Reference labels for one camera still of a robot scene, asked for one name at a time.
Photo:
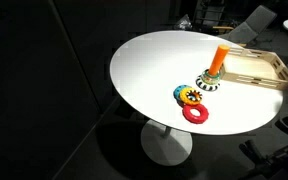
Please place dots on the black white striped base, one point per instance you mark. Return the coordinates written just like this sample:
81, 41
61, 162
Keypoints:
208, 83

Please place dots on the orange stacking pole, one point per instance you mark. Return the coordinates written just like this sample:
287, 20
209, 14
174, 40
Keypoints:
218, 59

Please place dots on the wooden tray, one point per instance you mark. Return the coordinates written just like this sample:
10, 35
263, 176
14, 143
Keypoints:
255, 67

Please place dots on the grey chair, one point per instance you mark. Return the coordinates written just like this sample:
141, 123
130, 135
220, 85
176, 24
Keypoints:
252, 27

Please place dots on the black tripod equipment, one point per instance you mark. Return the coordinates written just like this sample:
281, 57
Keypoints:
268, 167

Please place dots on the white table pedestal base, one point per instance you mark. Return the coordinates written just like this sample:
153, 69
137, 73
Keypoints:
165, 145

